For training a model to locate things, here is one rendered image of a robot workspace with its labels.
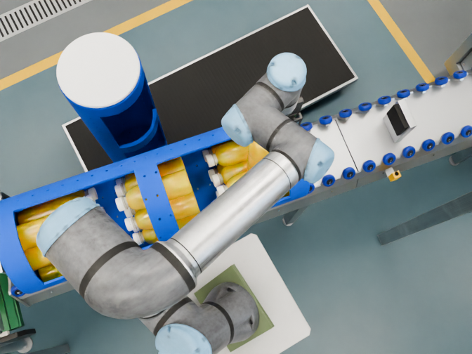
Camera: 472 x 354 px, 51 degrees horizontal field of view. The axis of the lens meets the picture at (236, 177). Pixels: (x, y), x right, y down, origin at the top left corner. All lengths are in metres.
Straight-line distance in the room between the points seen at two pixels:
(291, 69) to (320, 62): 1.82
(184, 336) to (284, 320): 0.38
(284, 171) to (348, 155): 0.92
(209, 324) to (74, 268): 0.46
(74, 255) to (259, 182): 0.32
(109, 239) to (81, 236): 0.04
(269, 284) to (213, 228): 0.64
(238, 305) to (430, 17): 2.44
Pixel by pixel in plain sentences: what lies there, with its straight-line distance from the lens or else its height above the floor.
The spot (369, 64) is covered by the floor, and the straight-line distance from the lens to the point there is 3.01.
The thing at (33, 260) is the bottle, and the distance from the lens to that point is 1.50.
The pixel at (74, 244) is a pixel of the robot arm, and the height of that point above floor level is 1.80.
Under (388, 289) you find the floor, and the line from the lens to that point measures 2.69.
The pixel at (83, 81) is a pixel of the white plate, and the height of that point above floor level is 1.04.
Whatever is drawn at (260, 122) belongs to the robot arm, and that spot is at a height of 1.70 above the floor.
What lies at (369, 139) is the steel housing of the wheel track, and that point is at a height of 0.93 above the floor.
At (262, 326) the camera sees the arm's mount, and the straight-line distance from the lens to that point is 1.28.
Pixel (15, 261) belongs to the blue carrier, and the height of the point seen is 1.22.
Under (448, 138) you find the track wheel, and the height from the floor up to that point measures 0.97.
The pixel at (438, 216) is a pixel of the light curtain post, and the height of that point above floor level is 0.72.
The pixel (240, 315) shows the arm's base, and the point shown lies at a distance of 1.23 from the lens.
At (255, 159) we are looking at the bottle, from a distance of 1.33.
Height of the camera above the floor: 2.55
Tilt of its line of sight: 75 degrees down
